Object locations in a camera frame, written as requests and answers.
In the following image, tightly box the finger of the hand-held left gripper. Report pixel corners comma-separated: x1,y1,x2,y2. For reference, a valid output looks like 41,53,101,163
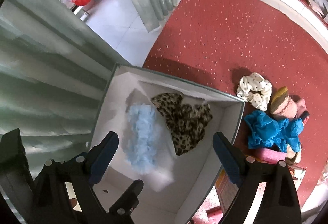
109,180,144,224

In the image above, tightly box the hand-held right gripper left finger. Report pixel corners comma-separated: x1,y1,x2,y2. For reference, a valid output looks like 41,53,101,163
28,132,120,224

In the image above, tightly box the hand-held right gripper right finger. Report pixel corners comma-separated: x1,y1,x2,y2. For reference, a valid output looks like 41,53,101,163
213,132,303,224

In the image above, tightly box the blue crinkled scrunchie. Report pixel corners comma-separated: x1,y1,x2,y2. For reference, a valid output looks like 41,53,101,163
280,118,305,153
244,111,287,150

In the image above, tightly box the white cardboard box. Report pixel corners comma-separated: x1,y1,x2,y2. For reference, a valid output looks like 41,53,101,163
65,63,246,224

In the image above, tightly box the pink knitted sock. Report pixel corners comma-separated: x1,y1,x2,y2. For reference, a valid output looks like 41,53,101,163
269,86,310,122

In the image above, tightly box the pink sponge block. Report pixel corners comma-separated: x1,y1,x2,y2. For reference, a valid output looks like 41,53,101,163
257,147,287,164

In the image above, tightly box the light blue fluffy scrunchie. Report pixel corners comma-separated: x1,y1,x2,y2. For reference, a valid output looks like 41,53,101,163
123,104,164,176

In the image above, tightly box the leopard print scrunchie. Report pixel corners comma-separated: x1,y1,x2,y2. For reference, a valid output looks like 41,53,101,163
151,91,214,156

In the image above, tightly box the beige cloth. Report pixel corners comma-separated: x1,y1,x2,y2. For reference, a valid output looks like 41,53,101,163
284,144,302,166

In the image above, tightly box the white polka dot scrunchie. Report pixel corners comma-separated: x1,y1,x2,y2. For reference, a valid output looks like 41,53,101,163
236,72,272,111

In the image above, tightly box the red speckled mat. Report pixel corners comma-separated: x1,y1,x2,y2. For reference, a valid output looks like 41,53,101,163
142,0,328,214

